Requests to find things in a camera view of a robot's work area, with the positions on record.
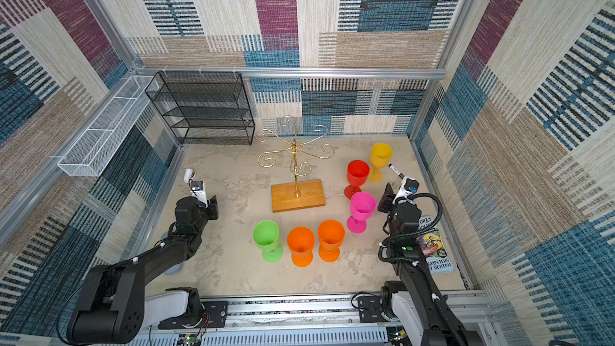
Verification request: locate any white wire basket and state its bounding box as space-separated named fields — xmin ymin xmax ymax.
xmin=58 ymin=75 xmax=153 ymax=177

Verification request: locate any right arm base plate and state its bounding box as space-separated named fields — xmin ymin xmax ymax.
xmin=356 ymin=295 xmax=398 ymax=323

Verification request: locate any yellow wine glass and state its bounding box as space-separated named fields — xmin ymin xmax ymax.
xmin=368 ymin=144 xmax=393 ymax=183

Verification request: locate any pink wine glass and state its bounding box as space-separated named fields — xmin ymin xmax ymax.
xmin=346 ymin=192 xmax=377 ymax=234

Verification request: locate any small white object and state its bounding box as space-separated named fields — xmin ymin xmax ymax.
xmin=184 ymin=168 xmax=194 ymax=184

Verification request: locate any green wine glass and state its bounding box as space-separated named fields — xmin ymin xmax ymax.
xmin=252 ymin=220 xmax=283 ymax=263

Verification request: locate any black white marker pen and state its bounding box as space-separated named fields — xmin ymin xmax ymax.
xmin=389 ymin=164 xmax=405 ymax=179

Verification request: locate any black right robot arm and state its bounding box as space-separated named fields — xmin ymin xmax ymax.
xmin=377 ymin=181 xmax=484 ymax=345

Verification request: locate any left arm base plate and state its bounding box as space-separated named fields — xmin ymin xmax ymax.
xmin=157 ymin=301 xmax=228 ymax=330

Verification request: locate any black mesh shelf rack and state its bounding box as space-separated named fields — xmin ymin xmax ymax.
xmin=145 ymin=71 xmax=256 ymax=145

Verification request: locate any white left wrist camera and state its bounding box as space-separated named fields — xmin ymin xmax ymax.
xmin=188 ymin=179 xmax=209 ymax=208

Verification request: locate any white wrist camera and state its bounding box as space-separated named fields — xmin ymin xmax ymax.
xmin=188 ymin=179 xmax=209 ymax=208
xmin=393 ymin=176 xmax=420 ymax=205

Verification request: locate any small orange wine glass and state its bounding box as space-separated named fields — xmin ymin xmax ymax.
xmin=287 ymin=227 xmax=316 ymax=268

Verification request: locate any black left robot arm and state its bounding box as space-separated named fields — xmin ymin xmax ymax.
xmin=56 ymin=196 xmax=219 ymax=345

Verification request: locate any red wine glass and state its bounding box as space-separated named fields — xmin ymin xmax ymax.
xmin=344 ymin=160 xmax=370 ymax=200

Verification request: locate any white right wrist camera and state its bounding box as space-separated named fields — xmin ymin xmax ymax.
xmin=393 ymin=176 xmax=420 ymax=205

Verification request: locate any large orange wine glass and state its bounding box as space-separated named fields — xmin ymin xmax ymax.
xmin=318 ymin=219 xmax=345 ymax=263

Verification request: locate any gold wire wine glass rack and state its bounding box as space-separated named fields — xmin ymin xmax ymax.
xmin=256 ymin=115 xmax=335 ymax=213

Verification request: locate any printed booklet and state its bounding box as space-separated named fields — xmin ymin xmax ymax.
xmin=416 ymin=216 xmax=455 ymax=274

